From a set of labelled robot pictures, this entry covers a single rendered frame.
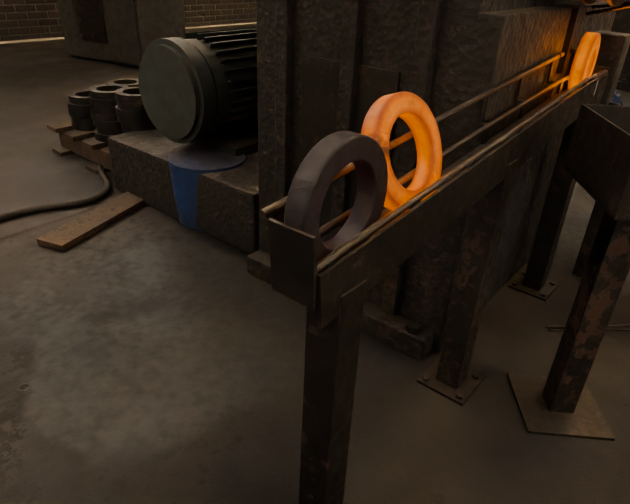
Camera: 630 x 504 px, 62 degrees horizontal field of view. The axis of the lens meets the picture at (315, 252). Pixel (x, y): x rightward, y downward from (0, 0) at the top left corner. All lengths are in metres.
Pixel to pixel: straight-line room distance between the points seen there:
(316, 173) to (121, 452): 0.86
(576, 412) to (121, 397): 1.12
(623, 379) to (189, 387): 1.15
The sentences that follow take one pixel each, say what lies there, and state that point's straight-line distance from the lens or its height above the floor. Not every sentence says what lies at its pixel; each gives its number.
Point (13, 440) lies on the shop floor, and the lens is 1.40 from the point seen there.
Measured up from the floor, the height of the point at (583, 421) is 0.01.
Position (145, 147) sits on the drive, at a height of 0.25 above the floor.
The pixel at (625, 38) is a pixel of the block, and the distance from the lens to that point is 1.85.
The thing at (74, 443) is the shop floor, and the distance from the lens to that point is 1.35.
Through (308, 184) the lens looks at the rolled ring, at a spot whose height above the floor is 0.73.
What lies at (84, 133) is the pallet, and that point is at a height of 0.14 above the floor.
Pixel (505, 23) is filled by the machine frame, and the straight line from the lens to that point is 1.22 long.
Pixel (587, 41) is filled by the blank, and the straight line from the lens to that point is 1.61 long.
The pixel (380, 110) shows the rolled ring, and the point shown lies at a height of 0.76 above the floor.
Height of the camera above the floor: 0.96
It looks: 29 degrees down
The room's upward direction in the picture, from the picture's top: 3 degrees clockwise
